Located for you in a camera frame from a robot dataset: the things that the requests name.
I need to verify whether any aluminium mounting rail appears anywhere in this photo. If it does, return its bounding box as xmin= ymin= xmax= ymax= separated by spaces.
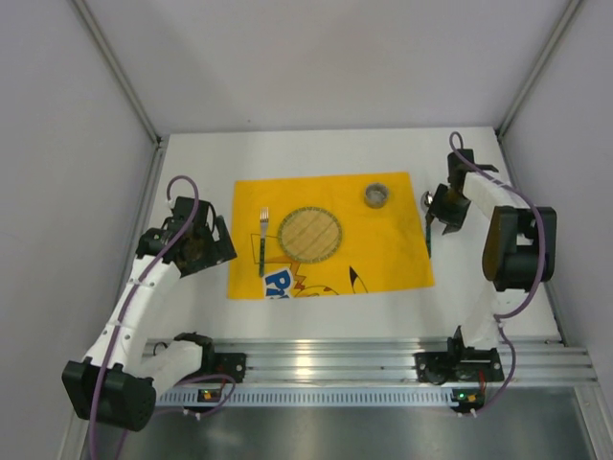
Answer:
xmin=215 ymin=339 xmax=598 ymax=387

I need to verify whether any fork with teal handle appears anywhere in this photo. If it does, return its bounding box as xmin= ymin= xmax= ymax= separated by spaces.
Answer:
xmin=259 ymin=207 xmax=269 ymax=278

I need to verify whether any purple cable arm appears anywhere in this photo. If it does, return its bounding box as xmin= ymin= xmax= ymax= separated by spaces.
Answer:
xmin=448 ymin=131 xmax=549 ymax=413
xmin=87 ymin=174 xmax=238 ymax=460

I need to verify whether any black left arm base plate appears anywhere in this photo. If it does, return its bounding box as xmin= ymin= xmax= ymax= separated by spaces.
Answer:
xmin=204 ymin=352 xmax=247 ymax=383

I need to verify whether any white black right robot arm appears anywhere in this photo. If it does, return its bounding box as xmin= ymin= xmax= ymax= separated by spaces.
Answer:
xmin=416 ymin=147 xmax=557 ymax=385

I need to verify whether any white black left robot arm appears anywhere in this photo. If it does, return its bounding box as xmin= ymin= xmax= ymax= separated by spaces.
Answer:
xmin=61 ymin=196 xmax=237 ymax=431

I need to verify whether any aluminium frame post left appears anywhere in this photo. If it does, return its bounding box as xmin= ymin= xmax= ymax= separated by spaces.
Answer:
xmin=68 ymin=0 xmax=161 ymax=145

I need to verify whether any aluminium frame post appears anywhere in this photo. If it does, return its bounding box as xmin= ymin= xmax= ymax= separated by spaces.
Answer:
xmin=68 ymin=0 xmax=161 ymax=145
xmin=494 ymin=0 xmax=585 ymax=143

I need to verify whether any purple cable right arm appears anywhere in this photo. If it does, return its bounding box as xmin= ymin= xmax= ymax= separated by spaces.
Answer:
xmin=448 ymin=131 xmax=549 ymax=413

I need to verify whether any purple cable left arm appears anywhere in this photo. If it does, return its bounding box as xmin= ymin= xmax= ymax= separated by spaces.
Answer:
xmin=87 ymin=174 xmax=238 ymax=460

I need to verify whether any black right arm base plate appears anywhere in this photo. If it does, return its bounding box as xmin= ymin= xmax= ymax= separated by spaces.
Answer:
xmin=415 ymin=349 xmax=505 ymax=385

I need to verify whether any aluminium frame post right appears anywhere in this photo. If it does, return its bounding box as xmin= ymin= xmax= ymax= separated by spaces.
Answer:
xmin=494 ymin=0 xmax=585 ymax=143

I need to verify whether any slotted grey cable duct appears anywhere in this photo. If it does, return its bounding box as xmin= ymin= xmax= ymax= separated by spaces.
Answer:
xmin=156 ymin=386 xmax=481 ymax=408

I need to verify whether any yellow printed cloth placemat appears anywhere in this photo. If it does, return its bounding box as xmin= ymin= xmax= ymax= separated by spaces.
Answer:
xmin=228 ymin=172 xmax=435 ymax=300

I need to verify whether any round woven yellow plate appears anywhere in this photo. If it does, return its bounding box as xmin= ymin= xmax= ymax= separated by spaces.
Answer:
xmin=277 ymin=206 xmax=343 ymax=264

